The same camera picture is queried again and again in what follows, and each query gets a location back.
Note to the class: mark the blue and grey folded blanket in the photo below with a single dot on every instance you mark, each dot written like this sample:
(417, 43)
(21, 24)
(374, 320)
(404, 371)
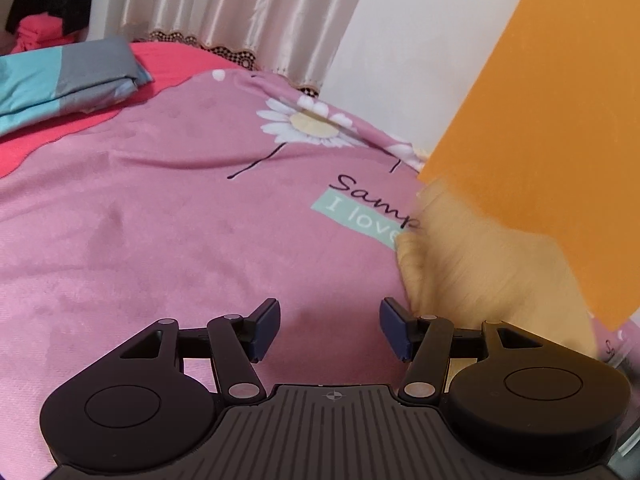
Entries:
(65, 80)

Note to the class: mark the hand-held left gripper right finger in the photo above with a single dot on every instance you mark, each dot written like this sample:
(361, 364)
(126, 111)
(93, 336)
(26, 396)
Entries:
(392, 327)

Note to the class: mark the orange board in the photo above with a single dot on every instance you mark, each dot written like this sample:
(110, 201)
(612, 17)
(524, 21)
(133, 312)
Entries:
(560, 135)

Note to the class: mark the red sheet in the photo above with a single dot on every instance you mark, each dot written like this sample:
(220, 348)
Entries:
(165, 62)

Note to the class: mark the pink-red bundled cloth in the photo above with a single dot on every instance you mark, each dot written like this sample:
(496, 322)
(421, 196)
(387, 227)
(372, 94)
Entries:
(42, 35)

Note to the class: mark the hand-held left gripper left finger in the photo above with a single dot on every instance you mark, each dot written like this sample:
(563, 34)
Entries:
(265, 327)

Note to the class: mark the cream lace-trimmed curtain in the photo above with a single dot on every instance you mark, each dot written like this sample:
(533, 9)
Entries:
(240, 5)

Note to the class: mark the pink floral bedsheet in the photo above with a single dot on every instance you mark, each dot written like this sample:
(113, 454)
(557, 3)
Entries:
(150, 240)

